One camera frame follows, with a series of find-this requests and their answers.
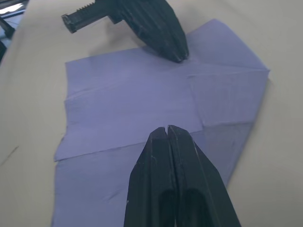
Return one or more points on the purple paper sheet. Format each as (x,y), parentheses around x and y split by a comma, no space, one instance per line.
(146,99)

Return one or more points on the black metal frame bar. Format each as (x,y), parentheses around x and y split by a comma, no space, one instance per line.
(7,27)

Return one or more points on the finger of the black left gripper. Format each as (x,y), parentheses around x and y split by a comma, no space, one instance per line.
(169,26)

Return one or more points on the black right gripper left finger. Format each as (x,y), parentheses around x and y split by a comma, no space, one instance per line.
(151,184)

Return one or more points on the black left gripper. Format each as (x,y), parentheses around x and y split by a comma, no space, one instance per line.
(90,17)

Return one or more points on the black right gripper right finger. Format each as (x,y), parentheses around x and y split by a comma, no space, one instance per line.
(198,179)

